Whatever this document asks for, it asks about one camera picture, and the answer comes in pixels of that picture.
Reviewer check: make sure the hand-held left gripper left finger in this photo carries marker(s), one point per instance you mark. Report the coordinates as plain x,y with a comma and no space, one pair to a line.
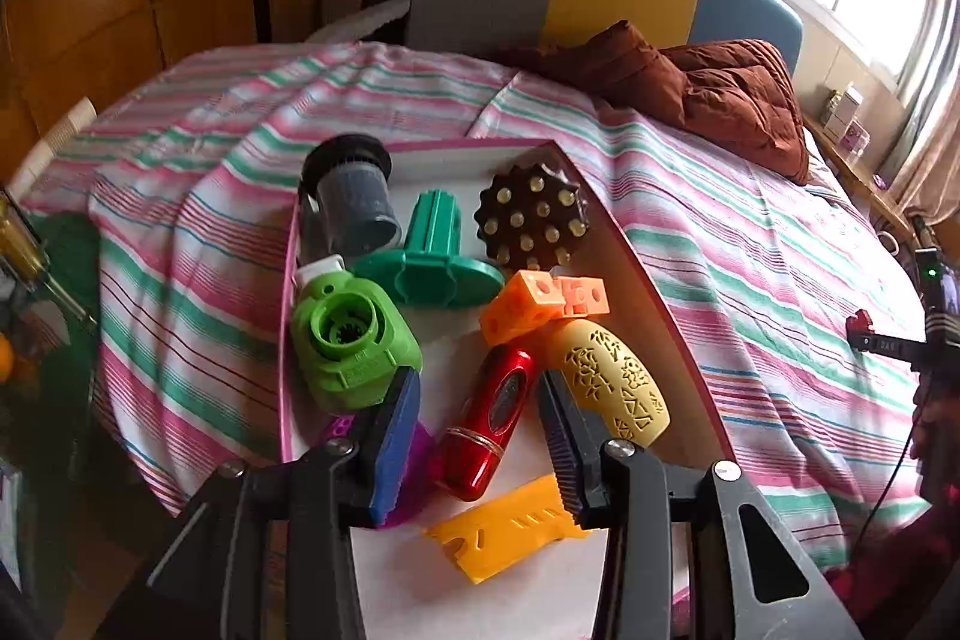
394,452

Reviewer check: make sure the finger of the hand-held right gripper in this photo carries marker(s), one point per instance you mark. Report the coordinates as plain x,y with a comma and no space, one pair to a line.
892,340

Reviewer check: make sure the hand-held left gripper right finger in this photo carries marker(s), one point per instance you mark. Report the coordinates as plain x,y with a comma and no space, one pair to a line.
562,452

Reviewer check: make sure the purple plastic toy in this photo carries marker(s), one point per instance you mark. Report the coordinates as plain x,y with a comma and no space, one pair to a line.
421,482

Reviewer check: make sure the red oval case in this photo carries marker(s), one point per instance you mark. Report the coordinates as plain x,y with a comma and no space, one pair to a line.
487,415

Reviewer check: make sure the beige carved egg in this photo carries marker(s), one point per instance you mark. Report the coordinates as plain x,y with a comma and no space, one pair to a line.
607,377

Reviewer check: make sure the yellow plastic piece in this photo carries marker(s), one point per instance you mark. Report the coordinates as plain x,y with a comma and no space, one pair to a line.
495,535

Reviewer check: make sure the green plastic toy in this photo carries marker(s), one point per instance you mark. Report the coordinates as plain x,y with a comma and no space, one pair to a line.
352,347

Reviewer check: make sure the white tray with pink rim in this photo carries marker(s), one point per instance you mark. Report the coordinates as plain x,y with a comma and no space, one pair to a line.
450,347

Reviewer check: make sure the orange linked toy blocks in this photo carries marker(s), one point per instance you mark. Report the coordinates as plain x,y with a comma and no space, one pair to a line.
525,302

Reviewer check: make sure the green flanged stand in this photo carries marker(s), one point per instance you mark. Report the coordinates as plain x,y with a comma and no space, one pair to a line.
435,257

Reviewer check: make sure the brown knobby ball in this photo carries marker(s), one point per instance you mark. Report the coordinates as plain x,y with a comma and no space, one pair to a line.
525,212

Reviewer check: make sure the black and grey cylinder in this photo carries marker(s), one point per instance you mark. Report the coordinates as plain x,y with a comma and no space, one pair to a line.
352,197

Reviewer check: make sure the person's right forearm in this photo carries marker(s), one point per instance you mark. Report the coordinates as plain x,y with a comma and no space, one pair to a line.
900,587

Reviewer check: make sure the wooden bedside shelf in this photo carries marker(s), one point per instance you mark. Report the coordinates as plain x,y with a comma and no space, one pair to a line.
855,175

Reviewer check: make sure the beige side curtain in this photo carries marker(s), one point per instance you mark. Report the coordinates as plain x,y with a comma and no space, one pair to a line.
930,123

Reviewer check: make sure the purple box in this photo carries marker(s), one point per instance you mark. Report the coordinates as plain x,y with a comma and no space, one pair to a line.
855,139

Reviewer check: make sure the white box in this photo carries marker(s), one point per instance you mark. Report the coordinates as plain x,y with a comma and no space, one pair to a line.
851,102

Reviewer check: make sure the brown quilt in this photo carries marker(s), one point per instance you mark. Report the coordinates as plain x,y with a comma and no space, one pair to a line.
720,93

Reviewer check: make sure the striped bedsheet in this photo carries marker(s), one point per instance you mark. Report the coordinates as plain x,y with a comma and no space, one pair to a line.
187,175

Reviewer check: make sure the green glass round table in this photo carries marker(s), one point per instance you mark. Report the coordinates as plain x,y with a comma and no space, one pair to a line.
67,246

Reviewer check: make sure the orange fruit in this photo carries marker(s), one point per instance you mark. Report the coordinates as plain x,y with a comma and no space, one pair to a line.
6,359

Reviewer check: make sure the white serrated plastic piece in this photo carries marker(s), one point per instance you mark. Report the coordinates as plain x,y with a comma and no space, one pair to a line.
360,21

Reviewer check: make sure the glass jar with gold lid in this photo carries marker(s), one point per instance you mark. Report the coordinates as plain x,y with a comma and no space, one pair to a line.
15,235

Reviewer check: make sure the wooden wardrobe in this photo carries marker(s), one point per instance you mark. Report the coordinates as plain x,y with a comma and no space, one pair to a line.
112,10

